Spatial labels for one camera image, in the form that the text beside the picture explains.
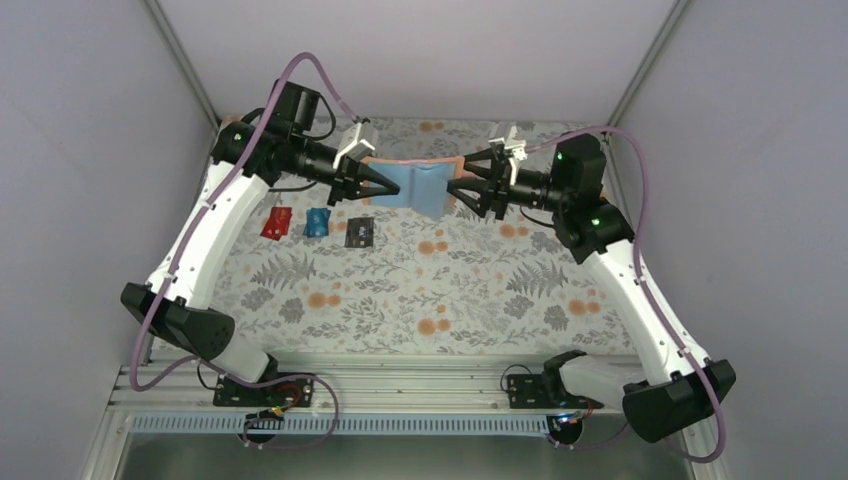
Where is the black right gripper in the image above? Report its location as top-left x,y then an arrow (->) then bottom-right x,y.
443,148 -> 568,221

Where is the black VIP card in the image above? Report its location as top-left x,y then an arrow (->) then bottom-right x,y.
346,217 -> 374,248
345,218 -> 368,248

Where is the red VIP card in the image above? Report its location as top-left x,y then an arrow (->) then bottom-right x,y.
260,206 -> 292,241

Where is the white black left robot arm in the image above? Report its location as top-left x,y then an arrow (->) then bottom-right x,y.
120,82 -> 400,405

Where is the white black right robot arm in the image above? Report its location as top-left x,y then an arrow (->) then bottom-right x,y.
447,126 -> 736,443

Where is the floral patterned table mat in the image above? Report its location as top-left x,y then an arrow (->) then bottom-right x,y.
188,115 -> 627,356

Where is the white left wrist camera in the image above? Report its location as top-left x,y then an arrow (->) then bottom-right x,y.
333,119 -> 378,170

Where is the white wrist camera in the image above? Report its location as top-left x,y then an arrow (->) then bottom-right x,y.
488,123 -> 527,168
333,119 -> 378,170

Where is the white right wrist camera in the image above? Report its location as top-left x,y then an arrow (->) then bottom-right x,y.
488,123 -> 527,168

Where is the aluminium mounting rail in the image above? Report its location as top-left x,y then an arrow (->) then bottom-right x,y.
109,354 -> 705,417

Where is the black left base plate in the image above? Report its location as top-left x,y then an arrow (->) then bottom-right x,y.
212,378 -> 314,409

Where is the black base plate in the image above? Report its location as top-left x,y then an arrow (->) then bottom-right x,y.
502,373 -> 604,410
212,378 -> 314,409

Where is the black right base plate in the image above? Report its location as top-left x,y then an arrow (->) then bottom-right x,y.
502,373 -> 604,410

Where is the grey slotted cable duct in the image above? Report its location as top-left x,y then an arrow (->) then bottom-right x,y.
126,412 -> 549,437

